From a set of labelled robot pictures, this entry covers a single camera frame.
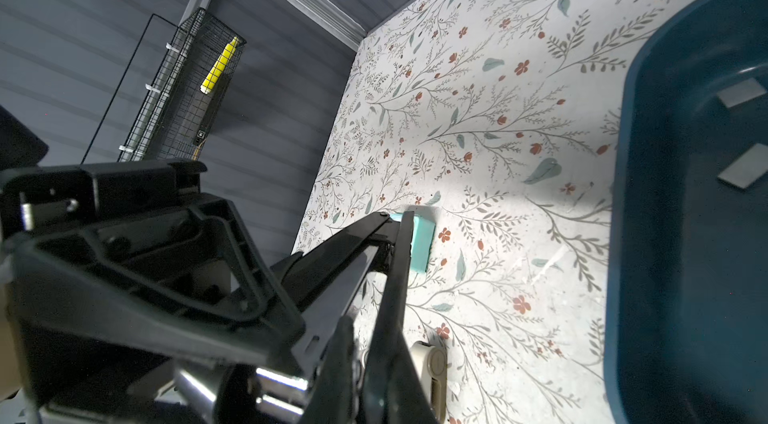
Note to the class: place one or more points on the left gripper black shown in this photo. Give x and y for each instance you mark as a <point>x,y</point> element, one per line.
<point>118,268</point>

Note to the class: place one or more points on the beige staple remover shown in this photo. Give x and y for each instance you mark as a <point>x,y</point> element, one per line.
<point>430,363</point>

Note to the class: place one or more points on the yellow marker pen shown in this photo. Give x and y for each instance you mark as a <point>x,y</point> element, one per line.
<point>219,67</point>

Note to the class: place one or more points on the small mint alarm clock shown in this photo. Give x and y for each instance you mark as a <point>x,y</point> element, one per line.
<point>423,235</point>

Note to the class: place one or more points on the teal plastic tray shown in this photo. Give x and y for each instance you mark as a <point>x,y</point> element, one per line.
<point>686,309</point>

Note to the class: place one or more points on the staple strip four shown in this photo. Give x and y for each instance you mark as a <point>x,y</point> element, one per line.
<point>747,168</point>

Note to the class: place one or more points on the staple strip three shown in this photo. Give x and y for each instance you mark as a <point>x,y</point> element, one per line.
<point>741,93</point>

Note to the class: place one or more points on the black wire wall basket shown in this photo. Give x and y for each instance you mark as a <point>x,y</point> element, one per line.
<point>174,119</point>

